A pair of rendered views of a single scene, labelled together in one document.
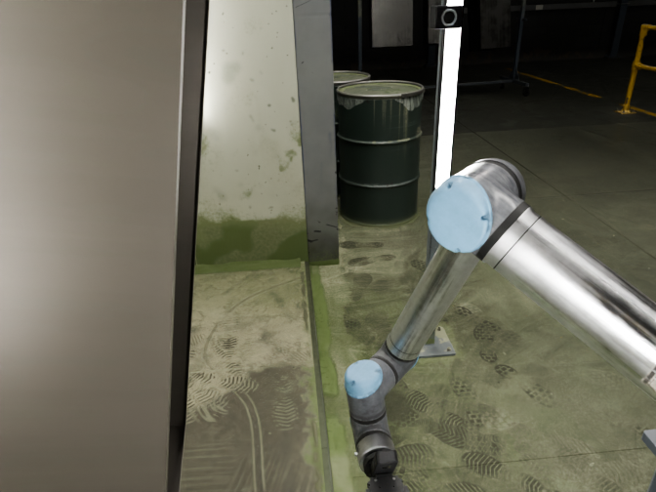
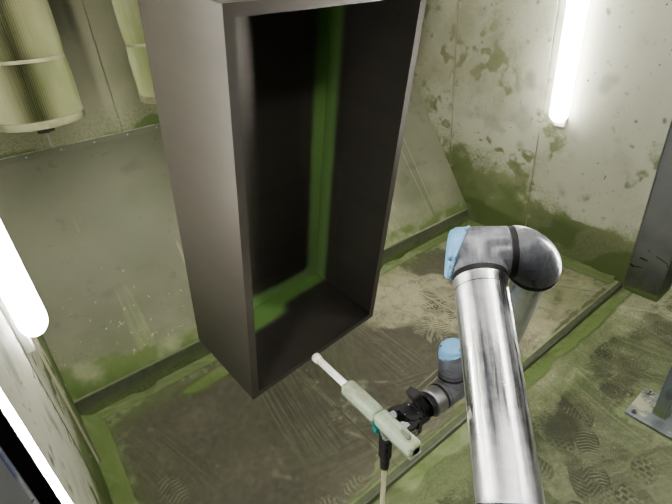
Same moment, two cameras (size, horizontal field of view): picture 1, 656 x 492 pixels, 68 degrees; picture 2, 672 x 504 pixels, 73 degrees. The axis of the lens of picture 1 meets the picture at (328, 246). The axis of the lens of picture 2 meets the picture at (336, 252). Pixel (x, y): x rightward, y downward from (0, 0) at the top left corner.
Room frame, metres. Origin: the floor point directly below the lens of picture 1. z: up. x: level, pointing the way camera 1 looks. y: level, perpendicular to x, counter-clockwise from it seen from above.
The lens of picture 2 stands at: (0.03, -0.81, 1.65)
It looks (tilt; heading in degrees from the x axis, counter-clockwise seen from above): 30 degrees down; 58
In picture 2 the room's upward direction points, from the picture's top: 5 degrees counter-clockwise
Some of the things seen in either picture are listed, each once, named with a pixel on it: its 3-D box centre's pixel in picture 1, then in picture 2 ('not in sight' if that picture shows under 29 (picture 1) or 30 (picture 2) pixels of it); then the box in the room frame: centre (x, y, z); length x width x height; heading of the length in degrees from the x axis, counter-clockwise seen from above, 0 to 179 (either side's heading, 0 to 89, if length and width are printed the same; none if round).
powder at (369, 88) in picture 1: (379, 90); not in sight; (3.33, -0.38, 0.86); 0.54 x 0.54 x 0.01
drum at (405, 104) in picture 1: (379, 152); not in sight; (3.32, -0.38, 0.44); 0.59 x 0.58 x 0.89; 18
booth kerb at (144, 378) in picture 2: not in sight; (322, 289); (1.12, 1.13, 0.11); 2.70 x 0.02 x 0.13; 4
